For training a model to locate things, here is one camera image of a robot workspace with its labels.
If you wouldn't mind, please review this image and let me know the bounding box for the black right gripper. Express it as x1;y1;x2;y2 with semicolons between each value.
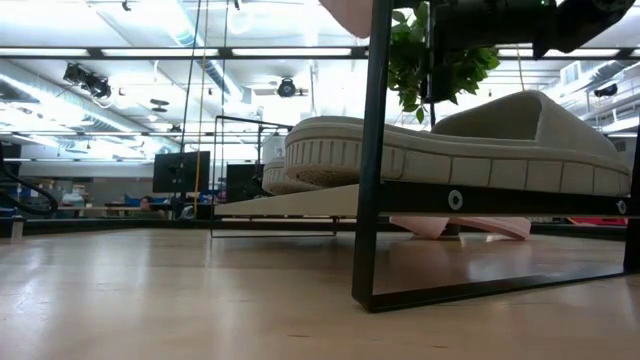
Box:
392;0;557;102

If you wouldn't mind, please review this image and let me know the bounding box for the pink foam slide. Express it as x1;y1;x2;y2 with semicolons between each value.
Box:
388;215;533;242
318;0;375;40

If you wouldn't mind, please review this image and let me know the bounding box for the grey foam slide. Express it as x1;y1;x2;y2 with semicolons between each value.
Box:
261;156;322;197
283;89;633;198

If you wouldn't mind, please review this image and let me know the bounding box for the green plant in black pot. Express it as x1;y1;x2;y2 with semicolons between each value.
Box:
387;2;501;236

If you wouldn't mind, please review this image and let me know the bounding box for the round black ceiling fixture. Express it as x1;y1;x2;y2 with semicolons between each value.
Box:
276;76;298;99

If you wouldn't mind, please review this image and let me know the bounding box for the black square monitor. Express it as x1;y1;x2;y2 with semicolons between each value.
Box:
225;162;267;204

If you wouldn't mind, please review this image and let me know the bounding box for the black horizontal overhead beam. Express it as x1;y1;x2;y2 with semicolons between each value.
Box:
0;46;640;61

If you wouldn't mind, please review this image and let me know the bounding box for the red and black cart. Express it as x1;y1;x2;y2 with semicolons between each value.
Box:
567;215;629;227

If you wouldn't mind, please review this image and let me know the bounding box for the black computer monitor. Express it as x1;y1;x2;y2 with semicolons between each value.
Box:
151;150;212;195

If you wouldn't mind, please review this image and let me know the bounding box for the person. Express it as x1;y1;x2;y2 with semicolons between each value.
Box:
138;195;166;218

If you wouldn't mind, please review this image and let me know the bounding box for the black ceiling spotlight cluster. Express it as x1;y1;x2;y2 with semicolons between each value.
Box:
61;62;113;100

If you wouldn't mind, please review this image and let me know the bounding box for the wooden shelf with black frame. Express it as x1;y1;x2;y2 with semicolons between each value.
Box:
209;0;640;315

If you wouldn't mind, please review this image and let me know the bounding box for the yellow hanging cable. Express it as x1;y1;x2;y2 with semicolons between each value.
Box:
192;0;210;206

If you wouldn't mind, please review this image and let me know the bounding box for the black hanging cable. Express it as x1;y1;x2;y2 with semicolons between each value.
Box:
172;0;202;201

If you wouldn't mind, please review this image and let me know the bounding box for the black metal table frame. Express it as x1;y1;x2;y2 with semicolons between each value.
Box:
0;214;640;243

